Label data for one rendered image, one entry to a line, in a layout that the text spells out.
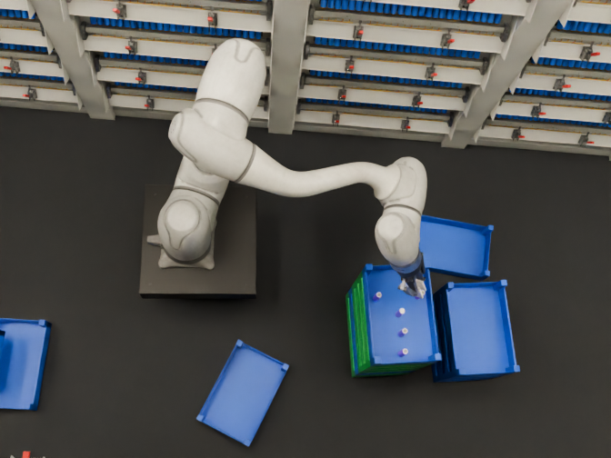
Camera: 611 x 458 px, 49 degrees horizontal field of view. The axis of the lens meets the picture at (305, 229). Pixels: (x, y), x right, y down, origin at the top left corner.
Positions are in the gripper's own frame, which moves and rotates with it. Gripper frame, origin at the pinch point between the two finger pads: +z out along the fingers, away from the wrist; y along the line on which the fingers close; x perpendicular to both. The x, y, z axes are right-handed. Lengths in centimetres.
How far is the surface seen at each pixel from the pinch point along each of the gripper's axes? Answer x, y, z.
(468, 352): 13.9, 4.4, 33.5
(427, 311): 2.4, 2.7, 10.5
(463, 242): -8, -40, 50
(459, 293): 4.5, -12.4, 29.1
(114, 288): -106, 37, 5
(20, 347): -121, 70, -3
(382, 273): -13.6, -1.5, 3.0
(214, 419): -56, 61, 27
